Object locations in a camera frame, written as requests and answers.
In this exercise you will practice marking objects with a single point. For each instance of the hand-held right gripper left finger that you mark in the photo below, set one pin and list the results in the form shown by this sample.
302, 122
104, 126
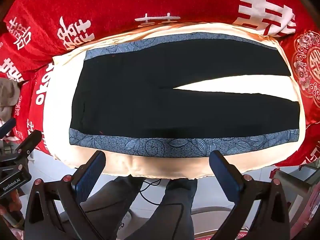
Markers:
91, 172

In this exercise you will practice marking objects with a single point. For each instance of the beige cloth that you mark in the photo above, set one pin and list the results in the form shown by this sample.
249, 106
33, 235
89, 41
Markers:
8, 97

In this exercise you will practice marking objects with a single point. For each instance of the person's leg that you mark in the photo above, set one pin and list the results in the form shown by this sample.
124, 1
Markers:
172, 205
107, 205

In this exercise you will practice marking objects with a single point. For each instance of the black pants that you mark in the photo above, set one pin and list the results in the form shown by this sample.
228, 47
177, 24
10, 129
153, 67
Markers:
125, 92

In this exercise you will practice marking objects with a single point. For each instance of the blue leaf patterned cloth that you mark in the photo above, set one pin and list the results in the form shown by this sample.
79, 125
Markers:
162, 147

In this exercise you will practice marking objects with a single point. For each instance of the person's left leg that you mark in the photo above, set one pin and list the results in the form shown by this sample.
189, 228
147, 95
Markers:
107, 205

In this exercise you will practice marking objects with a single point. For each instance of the cream padded quilt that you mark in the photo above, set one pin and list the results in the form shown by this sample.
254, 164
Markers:
150, 166

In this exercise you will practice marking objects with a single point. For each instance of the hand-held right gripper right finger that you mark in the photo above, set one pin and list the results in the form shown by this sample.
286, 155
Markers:
225, 172

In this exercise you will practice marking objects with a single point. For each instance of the person's right leg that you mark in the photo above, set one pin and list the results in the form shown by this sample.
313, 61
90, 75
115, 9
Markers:
172, 205

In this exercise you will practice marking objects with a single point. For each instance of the red printed blanket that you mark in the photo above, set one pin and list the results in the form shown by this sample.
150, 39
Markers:
150, 0

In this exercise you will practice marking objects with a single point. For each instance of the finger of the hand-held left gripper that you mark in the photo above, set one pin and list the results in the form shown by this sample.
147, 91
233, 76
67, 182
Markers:
30, 141
7, 127

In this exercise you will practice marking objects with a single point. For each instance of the grey stool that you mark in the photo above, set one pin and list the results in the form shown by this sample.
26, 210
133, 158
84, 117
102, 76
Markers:
300, 180

